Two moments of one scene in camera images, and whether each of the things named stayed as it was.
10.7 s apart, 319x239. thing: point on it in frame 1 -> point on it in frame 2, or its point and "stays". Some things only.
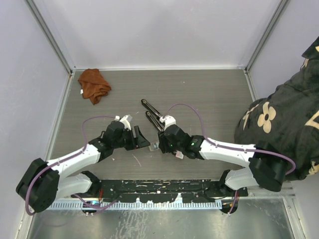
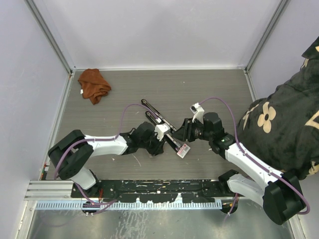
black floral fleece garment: [289, 117] stays
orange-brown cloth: [93, 85] stays
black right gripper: [163, 144] -> [185, 132]
